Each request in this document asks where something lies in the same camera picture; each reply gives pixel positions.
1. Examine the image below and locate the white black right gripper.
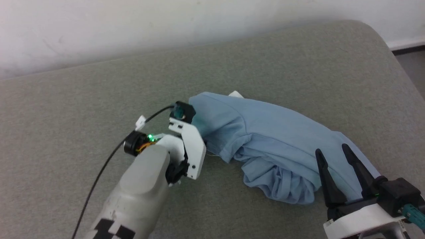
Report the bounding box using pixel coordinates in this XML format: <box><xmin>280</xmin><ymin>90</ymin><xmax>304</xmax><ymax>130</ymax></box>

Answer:
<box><xmin>315</xmin><ymin>143</ymin><xmax>410</xmax><ymax>239</ymax></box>

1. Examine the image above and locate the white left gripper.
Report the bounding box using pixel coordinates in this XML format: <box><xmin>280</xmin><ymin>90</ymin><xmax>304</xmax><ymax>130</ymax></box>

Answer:
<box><xmin>168</xmin><ymin>122</ymin><xmax>207</xmax><ymax>181</ymax></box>

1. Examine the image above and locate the light blue white garment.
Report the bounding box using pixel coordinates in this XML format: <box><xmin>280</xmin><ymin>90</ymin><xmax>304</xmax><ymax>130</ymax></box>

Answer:
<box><xmin>188</xmin><ymin>90</ymin><xmax>382</xmax><ymax>205</ymax></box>

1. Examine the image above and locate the grey fabric sofa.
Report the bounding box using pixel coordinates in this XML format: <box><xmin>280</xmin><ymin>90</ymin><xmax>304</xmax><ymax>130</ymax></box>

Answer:
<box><xmin>0</xmin><ymin>19</ymin><xmax>425</xmax><ymax>239</ymax></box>

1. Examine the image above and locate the teal camera cable plug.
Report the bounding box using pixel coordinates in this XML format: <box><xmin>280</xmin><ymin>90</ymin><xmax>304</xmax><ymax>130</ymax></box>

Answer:
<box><xmin>399</xmin><ymin>203</ymin><xmax>425</xmax><ymax>232</ymax></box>

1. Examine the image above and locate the thin black cable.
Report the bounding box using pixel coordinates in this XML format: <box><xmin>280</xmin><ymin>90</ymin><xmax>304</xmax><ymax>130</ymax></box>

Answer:
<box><xmin>71</xmin><ymin>105</ymin><xmax>176</xmax><ymax>239</ymax></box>

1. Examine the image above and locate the dark wall baseboard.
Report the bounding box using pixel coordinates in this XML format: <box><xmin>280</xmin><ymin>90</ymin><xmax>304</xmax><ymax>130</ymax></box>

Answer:
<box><xmin>391</xmin><ymin>45</ymin><xmax>425</xmax><ymax>56</ymax></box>

